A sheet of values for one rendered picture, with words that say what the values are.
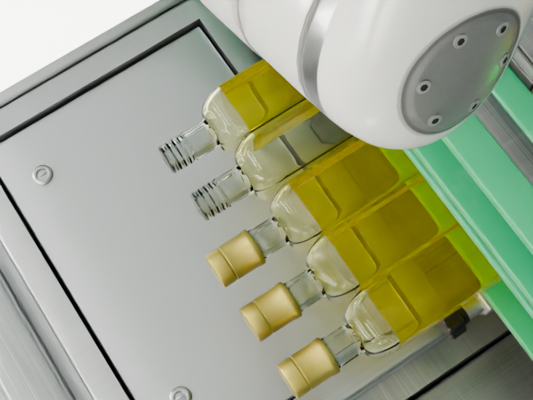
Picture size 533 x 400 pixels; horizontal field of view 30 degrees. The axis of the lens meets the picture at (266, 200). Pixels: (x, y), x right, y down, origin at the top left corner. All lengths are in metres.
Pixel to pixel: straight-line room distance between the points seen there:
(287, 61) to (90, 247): 0.68
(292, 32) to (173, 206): 0.68
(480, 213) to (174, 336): 0.34
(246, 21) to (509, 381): 0.70
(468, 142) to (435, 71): 0.42
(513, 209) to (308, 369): 0.22
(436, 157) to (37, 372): 0.45
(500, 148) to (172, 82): 0.44
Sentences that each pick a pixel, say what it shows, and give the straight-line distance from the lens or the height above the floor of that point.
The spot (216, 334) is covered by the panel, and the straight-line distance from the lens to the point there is 1.01.
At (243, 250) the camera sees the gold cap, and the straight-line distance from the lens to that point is 0.87.
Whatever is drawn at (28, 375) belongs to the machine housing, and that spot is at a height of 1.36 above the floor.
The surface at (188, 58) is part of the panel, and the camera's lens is 1.12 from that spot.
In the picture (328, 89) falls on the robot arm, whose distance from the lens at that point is 0.38.
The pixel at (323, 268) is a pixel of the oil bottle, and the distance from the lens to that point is 0.86.
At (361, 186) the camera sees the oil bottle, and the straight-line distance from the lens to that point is 0.88.
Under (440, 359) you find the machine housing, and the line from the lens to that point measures 1.03.
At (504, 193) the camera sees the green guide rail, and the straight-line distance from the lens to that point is 0.78.
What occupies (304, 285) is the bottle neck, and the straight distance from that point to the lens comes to 0.87.
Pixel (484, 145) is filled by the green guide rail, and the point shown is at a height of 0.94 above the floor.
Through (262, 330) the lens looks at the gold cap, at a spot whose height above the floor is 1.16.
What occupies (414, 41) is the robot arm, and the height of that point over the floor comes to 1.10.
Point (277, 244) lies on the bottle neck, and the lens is 0.88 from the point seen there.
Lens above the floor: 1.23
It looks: 9 degrees down
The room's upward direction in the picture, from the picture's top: 122 degrees counter-clockwise
